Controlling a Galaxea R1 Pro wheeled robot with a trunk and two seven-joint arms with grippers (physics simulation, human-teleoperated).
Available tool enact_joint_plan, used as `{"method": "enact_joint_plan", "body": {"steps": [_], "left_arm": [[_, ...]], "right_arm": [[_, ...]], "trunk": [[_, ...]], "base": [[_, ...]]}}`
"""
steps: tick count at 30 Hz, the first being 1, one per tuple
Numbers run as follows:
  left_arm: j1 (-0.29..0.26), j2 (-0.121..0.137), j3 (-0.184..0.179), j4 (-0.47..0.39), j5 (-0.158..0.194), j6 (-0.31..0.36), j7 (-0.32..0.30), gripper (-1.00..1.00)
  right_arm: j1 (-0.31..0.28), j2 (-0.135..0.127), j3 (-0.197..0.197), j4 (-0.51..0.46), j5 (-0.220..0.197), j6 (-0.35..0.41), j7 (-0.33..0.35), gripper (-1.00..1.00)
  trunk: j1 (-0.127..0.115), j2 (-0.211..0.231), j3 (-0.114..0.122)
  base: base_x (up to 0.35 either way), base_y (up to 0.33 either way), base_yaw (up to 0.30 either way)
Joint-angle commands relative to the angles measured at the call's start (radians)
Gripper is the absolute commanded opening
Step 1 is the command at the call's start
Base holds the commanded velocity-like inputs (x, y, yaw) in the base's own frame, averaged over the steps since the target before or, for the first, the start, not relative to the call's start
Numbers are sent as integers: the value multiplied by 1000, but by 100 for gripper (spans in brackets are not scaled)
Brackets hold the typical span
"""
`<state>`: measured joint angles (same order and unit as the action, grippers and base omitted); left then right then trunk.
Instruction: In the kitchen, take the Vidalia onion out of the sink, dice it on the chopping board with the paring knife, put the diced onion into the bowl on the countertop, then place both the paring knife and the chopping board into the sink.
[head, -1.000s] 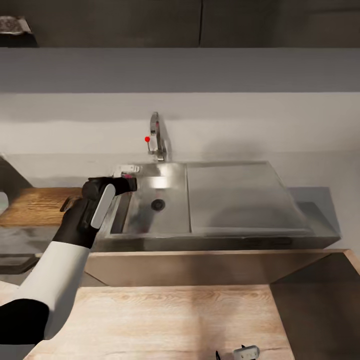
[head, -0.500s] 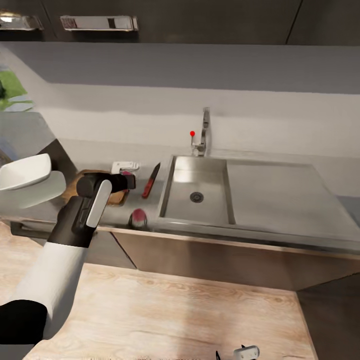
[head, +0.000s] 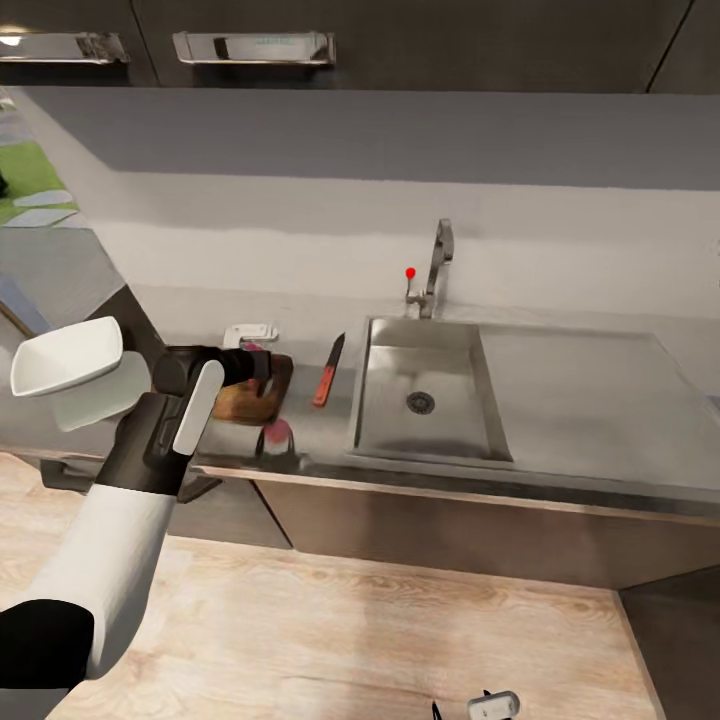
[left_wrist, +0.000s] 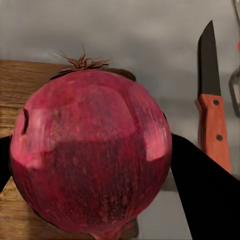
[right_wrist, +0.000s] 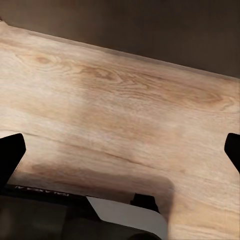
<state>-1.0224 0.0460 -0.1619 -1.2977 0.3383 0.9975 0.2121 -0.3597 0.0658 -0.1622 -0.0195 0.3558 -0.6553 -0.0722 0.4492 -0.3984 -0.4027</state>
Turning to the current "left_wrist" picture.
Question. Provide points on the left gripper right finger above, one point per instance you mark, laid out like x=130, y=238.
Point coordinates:
x=210, y=196

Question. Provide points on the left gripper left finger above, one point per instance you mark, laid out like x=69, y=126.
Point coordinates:
x=4, y=158

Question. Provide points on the cutting board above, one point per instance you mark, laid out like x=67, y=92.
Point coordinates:
x=19, y=80

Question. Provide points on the parer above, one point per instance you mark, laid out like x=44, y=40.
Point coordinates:
x=214, y=128

